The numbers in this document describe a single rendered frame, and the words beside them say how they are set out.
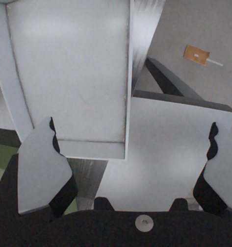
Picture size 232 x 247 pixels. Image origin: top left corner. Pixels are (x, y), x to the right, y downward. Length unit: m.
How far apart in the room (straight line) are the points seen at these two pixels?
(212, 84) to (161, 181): 1.01
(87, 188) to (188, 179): 0.28
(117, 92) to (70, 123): 0.11
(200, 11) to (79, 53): 1.03
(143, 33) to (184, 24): 0.91
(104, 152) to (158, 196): 0.26
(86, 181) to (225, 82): 1.23
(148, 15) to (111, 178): 0.35
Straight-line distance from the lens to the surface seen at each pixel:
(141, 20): 0.24
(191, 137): 0.33
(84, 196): 0.49
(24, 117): 0.31
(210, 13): 1.22
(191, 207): 2.54
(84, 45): 0.24
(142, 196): 0.47
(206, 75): 1.25
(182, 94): 0.41
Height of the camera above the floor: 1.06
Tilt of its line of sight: 58 degrees down
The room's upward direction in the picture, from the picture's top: 174 degrees counter-clockwise
